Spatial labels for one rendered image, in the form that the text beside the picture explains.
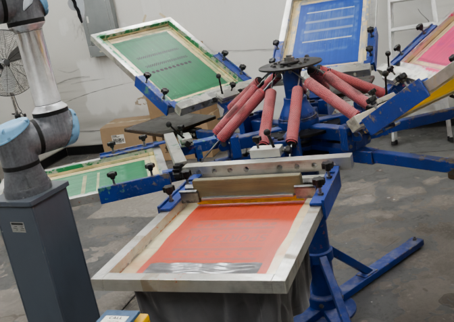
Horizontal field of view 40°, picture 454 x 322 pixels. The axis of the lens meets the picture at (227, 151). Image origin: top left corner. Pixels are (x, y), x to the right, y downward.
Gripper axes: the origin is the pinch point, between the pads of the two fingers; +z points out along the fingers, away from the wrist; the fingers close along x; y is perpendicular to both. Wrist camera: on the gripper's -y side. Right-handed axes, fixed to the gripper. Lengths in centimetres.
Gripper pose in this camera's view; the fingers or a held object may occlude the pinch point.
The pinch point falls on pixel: (55, 17)
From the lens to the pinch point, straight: 158.4
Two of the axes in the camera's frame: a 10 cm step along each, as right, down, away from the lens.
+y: -6.6, 0.3, 7.5
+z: -0.3, 10.0, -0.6
